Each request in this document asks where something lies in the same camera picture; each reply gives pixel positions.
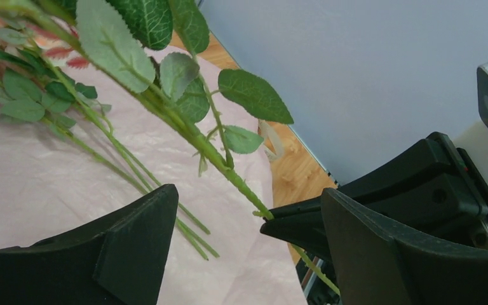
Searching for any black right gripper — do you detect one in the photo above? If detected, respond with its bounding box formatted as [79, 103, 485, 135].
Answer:
[338, 132, 488, 250]

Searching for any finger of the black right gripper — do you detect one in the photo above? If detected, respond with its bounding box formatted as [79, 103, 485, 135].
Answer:
[260, 198, 332, 259]

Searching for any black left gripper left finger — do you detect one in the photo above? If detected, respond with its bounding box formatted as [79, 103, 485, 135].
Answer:
[0, 184, 179, 304]

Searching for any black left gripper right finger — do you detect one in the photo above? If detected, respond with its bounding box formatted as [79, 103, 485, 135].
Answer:
[321, 188, 488, 304]

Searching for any cream ribbon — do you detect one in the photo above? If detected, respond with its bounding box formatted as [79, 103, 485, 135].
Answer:
[258, 120, 285, 162]

